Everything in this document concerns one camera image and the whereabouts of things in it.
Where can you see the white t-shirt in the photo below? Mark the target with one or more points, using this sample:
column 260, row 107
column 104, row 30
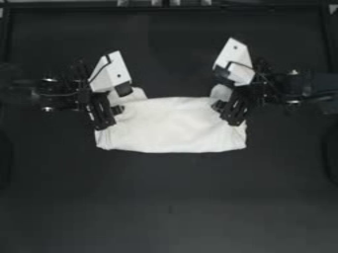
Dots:
column 176, row 125

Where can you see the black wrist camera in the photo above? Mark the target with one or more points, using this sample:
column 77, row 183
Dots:
column 221, row 73
column 125, row 89

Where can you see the grey metal bracket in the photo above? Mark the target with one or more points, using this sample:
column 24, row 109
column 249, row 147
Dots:
column 157, row 2
column 175, row 2
column 122, row 2

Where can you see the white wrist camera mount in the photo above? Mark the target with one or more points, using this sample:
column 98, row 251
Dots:
column 113, row 70
column 233, row 52

